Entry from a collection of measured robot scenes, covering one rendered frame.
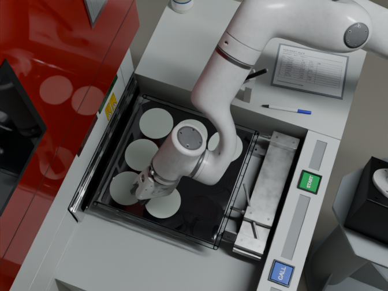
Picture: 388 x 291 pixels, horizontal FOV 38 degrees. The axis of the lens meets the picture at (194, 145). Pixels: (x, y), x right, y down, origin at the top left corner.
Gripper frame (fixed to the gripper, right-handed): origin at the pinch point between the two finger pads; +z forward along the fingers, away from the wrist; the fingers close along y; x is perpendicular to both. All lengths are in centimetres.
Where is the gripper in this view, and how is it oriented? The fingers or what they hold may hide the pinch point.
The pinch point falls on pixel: (144, 196)
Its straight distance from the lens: 148.9
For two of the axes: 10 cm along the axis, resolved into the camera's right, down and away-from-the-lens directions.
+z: -3.9, 4.8, 7.8
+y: 8.7, -0.9, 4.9
